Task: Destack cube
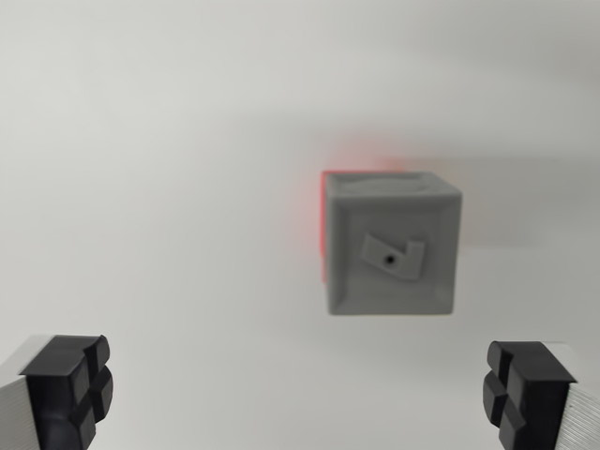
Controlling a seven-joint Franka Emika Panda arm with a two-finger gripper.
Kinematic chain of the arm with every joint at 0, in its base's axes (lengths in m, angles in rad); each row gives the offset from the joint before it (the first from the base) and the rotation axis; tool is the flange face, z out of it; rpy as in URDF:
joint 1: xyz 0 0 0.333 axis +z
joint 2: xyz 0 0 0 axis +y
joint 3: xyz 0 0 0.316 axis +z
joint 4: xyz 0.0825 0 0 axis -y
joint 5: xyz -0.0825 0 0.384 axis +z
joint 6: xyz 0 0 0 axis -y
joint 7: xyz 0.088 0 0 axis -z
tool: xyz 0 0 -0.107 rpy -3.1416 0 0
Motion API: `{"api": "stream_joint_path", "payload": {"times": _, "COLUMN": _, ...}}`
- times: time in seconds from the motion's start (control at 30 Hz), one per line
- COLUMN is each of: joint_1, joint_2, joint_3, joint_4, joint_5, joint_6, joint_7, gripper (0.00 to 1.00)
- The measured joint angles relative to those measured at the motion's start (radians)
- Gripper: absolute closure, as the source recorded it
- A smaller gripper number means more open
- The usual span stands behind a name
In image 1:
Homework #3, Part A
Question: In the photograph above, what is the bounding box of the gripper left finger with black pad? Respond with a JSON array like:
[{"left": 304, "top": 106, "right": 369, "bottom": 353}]
[{"left": 0, "top": 334, "right": 114, "bottom": 450}]

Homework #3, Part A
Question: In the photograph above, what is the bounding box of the red cube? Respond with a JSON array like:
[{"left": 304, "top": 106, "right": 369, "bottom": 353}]
[{"left": 320, "top": 170, "right": 329, "bottom": 284}]

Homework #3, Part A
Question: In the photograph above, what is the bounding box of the grey embossed cube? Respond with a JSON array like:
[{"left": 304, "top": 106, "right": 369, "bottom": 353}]
[{"left": 323, "top": 170, "right": 464, "bottom": 317}]

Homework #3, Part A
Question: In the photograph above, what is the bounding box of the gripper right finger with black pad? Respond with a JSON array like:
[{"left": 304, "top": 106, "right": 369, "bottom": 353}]
[{"left": 482, "top": 340, "right": 600, "bottom": 450}]

